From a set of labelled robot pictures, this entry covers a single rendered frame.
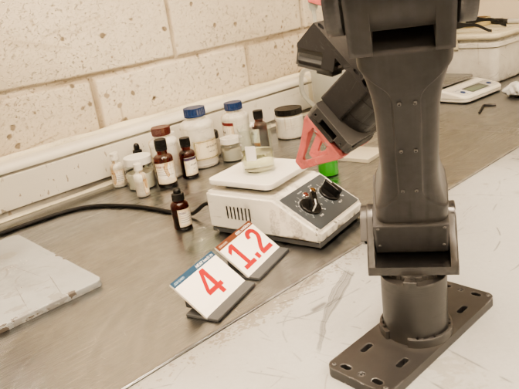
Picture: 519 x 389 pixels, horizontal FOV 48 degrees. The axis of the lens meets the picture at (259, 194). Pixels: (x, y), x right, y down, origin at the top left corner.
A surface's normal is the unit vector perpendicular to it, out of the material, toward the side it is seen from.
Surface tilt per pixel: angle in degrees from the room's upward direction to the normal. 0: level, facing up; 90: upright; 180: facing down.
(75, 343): 0
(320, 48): 90
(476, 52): 93
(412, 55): 122
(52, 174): 90
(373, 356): 0
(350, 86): 89
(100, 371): 0
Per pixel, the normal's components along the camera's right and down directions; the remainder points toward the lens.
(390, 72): -0.11, 0.80
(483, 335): -0.13, -0.93
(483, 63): -0.74, 0.37
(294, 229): -0.58, 0.34
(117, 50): 0.69, 0.15
